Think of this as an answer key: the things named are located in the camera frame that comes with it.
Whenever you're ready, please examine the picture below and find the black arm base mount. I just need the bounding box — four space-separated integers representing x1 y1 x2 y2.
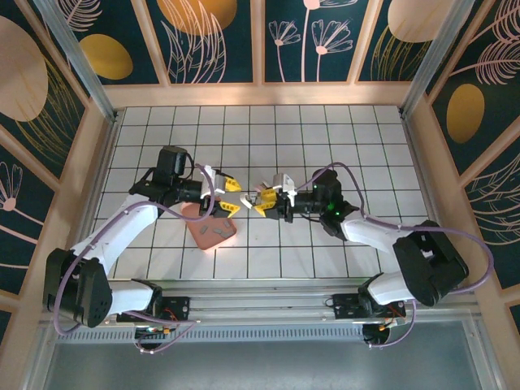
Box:
160 296 192 322
331 294 366 321

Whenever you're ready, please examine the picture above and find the aluminium frame post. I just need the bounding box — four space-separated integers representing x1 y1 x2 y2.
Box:
400 0 462 119
34 0 119 123

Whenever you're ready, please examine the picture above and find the aluminium side rail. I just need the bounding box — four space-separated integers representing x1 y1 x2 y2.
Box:
401 113 479 306
64 115 123 293

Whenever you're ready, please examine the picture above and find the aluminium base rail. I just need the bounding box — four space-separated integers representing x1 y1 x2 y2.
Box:
40 279 480 326

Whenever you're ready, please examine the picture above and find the slotted grey cable duct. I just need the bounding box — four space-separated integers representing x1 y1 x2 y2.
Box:
54 327 366 343

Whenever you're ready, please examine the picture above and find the pink plastic tray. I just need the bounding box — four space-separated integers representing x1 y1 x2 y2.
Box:
181 201 240 251

